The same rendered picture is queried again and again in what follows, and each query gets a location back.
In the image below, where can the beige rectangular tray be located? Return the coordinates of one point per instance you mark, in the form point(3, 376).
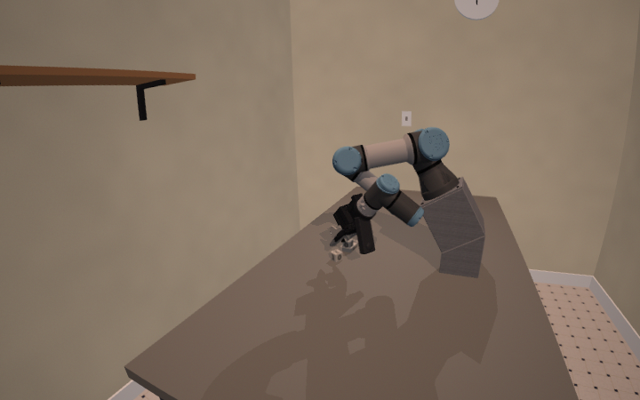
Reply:
point(345, 249)

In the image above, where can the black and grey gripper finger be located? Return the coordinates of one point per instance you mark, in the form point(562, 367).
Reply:
point(337, 234)
point(347, 238)

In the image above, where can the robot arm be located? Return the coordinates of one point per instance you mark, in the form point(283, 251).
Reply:
point(432, 143)

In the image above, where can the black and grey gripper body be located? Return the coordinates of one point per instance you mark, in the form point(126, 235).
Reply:
point(345, 215)

